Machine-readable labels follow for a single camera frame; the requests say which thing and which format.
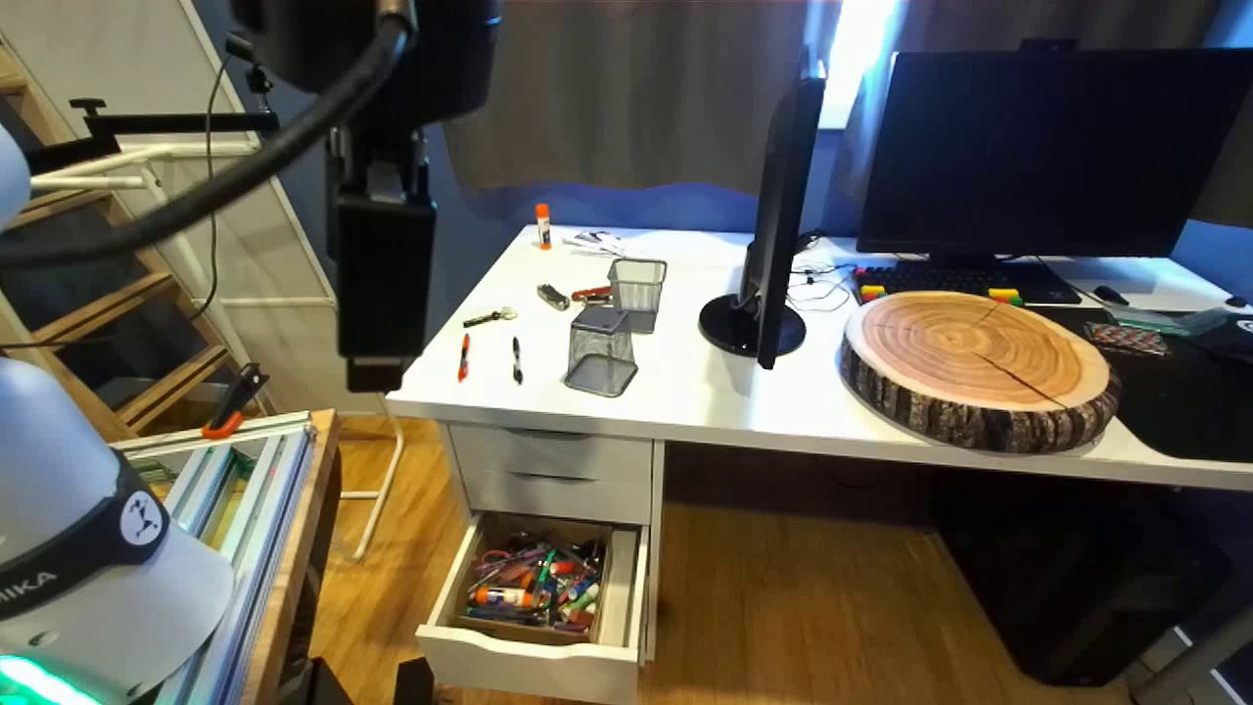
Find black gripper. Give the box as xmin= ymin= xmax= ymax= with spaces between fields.
xmin=330 ymin=129 xmax=436 ymax=390

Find black pen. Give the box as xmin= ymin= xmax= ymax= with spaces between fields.
xmin=508 ymin=337 xmax=525 ymax=384

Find mesh pen holder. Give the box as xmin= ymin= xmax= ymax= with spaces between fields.
xmin=564 ymin=304 xmax=638 ymax=399
xmin=609 ymin=258 xmax=671 ymax=334

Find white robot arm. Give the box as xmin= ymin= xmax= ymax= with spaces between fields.
xmin=0 ymin=357 xmax=350 ymax=705

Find red pen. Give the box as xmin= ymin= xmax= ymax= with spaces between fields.
xmin=459 ymin=334 xmax=471 ymax=381

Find upright mesh pen holder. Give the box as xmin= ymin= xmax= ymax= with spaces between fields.
xmin=609 ymin=258 xmax=671 ymax=334

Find glue stick orange cap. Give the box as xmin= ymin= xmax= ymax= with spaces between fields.
xmin=531 ymin=198 xmax=551 ymax=250

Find white cards on desk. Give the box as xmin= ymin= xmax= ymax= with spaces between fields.
xmin=559 ymin=229 xmax=623 ymax=256

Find red pocket knife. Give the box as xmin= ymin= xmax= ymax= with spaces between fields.
xmin=573 ymin=284 xmax=609 ymax=301

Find grey curtain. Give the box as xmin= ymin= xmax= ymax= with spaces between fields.
xmin=448 ymin=0 xmax=808 ymax=192

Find wooden stairs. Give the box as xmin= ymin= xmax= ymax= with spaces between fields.
xmin=0 ymin=39 xmax=240 ymax=438

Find closed white drawer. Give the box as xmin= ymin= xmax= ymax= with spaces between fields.
xmin=448 ymin=423 xmax=655 ymax=526

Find wooden side shelf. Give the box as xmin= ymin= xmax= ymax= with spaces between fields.
xmin=121 ymin=412 xmax=337 ymax=705

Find side-on black monitor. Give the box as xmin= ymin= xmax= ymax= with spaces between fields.
xmin=701 ymin=73 xmax=822 ymax=367

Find pens in drawer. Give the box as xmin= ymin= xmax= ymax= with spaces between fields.
xmin=461 ymin=538 xmax=606 ymax=641

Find open white drawer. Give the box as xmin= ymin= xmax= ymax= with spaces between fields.
xmin=416 ymin=513 xmax=651 ymax=705

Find black keyboard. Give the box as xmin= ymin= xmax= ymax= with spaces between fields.
xmin=854 ymin=258 xmax=1078 ymax=301

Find wood slice cushion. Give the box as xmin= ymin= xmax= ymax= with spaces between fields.
xmin=839 ymin=288 xmax=1119 ymax=454

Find large black monitor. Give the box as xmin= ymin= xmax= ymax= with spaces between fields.
xmin=856 ymin=47 xmax=1253 ymax=258

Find black mouse pad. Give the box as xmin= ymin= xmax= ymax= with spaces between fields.
xmin=1052 ymin=310 xmax=1253 ymax=463

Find black cable hose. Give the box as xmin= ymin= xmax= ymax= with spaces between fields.
xmin=0 ymin=0 xmax=420 ymax=274

